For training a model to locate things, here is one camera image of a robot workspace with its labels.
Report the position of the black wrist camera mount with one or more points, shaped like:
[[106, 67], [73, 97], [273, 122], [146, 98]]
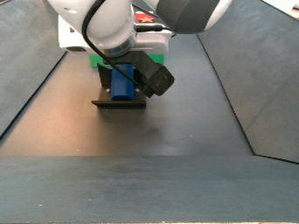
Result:
[[157, 78]]

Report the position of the green foam shape board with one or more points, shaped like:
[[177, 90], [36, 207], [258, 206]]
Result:
[[97, 61]]

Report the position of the brown star block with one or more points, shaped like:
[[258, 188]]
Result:
[[146, 20]]

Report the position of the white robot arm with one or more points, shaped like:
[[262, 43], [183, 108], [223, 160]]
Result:
[[185, 16]]

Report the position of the black curved cradle stand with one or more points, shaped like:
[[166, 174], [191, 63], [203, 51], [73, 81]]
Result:
[[105, 100]]

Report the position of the blue hexagon bar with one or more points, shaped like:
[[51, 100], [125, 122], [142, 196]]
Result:
[[122, 87]]

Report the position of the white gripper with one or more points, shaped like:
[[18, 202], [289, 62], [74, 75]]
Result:
[[115, 35]]

